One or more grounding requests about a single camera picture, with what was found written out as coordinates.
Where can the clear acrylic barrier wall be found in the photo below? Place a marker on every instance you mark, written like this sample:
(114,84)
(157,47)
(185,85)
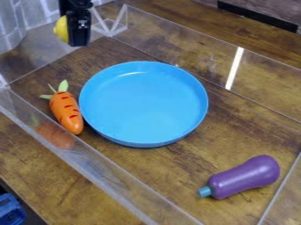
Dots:
(103,184)

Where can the orange toy carrot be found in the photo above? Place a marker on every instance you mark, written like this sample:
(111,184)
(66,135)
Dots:
(65,108)

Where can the blue plastic crate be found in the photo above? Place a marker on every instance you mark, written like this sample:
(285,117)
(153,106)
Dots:
(12,214)

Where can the yellow toy lemon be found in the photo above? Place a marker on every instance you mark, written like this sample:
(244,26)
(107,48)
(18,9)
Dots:
(61,29)

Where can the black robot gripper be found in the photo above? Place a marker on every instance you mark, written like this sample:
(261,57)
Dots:
(79,21)

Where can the purple toy eggplant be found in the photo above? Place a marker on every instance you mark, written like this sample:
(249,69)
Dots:
(257,172)

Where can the clear acrylic corner bracket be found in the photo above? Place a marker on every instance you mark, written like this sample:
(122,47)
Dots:
(110,27)

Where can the blue round tray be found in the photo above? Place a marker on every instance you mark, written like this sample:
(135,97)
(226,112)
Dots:
(144,104)

